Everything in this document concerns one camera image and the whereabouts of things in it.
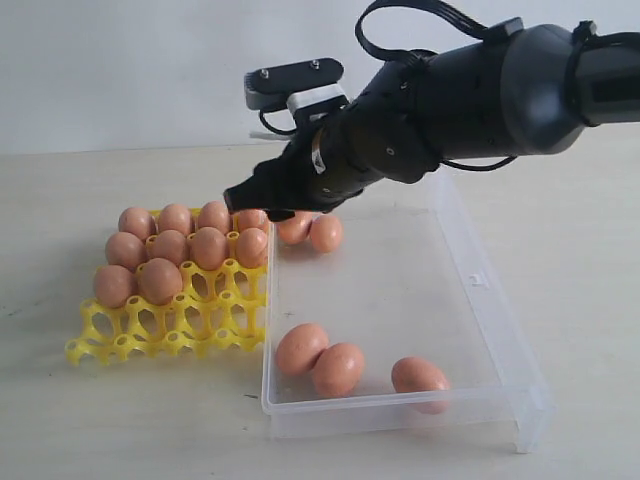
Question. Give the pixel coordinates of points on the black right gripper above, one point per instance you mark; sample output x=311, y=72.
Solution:
x=319, y=169

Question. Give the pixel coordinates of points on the brown egg tray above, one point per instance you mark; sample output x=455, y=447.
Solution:
x=209, y=248
x=252, y=248
x=252, y=218
x=215, y=214
x=137, y=221
x=176, y=217
x=171, y=245
x=126, y=250

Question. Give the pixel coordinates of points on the brown egg box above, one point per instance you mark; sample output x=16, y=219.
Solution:
x=295, y=230
x=326, y=233
x=160, y=280

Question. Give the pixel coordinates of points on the brown egg column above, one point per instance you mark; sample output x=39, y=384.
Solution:
x=299, y=350
x=113, y=285

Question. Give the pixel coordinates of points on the brown egg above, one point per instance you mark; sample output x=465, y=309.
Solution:
x=338, y=370
x=416, y=374

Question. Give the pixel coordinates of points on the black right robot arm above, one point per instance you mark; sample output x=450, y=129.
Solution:
x=522, y=91

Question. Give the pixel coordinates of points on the yellow plastic egg tray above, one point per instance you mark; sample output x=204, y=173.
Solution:
x=215, y=309

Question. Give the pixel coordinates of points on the clear plastic container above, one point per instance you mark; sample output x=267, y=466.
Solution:
x=410, y=278

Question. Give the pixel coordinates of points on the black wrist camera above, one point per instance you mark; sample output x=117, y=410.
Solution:
x=268, y=89

